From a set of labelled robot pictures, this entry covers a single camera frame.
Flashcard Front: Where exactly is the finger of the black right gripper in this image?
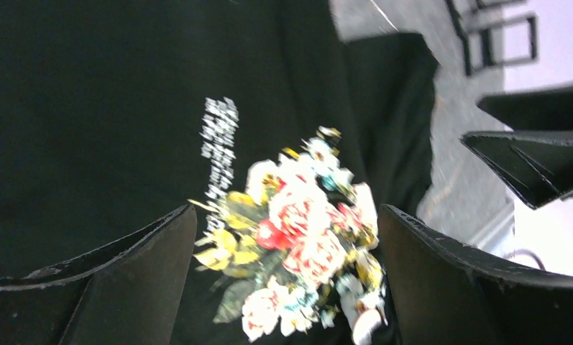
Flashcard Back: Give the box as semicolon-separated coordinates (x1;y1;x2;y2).
461;131;573;209
477;84;573;131

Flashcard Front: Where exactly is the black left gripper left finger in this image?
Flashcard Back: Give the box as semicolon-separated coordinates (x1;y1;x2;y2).
0;205;197;344

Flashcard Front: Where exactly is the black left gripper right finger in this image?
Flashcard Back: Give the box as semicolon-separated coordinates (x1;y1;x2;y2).
378;206;573;345

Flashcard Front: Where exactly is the black floral t-shirt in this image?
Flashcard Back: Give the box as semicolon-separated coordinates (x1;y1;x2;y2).
0;1;439;344

